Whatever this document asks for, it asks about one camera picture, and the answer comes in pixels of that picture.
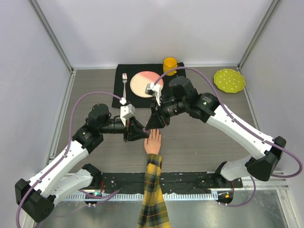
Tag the white slotted cable duct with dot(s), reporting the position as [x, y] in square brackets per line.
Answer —
[78, 196]

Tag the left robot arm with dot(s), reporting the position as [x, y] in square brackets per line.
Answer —
[39, 195]

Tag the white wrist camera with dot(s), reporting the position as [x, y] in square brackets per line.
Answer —
[154, 90]
[126, 112]

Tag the purple nail polish bottle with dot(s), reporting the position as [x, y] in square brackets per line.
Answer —
[146, 131]

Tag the mannequin hand with painted nails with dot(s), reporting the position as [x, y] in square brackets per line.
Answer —
[152, 145]

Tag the pink cream plate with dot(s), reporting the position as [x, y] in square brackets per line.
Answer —
[140, 81]

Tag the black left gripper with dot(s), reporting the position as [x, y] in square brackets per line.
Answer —
[136, 135]

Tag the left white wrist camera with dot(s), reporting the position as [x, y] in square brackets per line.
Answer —
[126, 112]

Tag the yellow plaid sleeve forearm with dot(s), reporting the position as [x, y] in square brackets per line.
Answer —
[153, 212]

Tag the yellow mug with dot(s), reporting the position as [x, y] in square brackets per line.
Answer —
[168, 64]

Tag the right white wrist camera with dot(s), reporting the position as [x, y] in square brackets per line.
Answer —
[154, 90]

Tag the green polka dot plate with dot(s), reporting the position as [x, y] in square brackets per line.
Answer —
[229, 81]

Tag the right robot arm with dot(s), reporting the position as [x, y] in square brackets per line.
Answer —
[264, 151]

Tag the silver fork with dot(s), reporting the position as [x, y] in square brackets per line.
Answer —
[124, 79]

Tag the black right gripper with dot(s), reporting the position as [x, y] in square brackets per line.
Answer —
[157, 119]

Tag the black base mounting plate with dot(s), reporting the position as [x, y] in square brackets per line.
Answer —
[170, 182]

